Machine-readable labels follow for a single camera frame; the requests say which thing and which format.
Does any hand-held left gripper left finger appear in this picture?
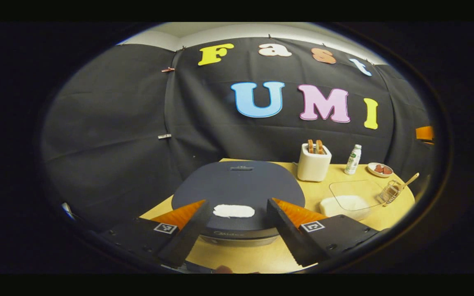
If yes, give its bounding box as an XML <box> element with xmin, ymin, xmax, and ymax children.
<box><xmin>101</xmin><ymin>199</ymin><xmax>213</xmax><ymax>268</ymax></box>

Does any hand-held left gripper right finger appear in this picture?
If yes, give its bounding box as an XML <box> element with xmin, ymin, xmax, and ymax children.
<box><xmin>267</xmin><ymin>198</ymin><xmax>379</xmax><ymax>267</ymax></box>

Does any wooden spoon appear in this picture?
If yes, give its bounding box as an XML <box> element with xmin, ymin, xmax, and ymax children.
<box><xmin>385</xmin><ymin>173</ymin><xmax>420</xmax><ymax>205</ymax></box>

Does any dark grey rice cooker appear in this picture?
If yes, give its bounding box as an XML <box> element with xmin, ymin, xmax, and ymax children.
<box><xmin>171</xmin><ymin>160</ymin><xmax>306</xmax><ymax>247</ymax></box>

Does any white plate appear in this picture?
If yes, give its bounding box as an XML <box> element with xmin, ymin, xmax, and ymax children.
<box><xmin>367</xmin><ymin>162</ymin><xmax>394</xmax><ymax>178</ymax></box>

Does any white toaster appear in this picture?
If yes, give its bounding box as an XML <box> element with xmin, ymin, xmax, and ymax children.
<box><xmin>297</xmin><ymin>143</ymin><xmax>332</xmax><ymax>182</ymax></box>

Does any white drink bottle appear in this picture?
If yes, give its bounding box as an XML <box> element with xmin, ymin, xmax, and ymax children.
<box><xmin>344</xmin><ymin>144</ymin><xmax>362</xmax><ymax>176</ymax></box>

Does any black backdrop cloth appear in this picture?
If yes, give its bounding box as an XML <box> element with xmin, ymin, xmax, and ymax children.
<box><xmin>42</xmin><ymin>37</ymin><xmax>435</xmax><ymax>218</ymax></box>

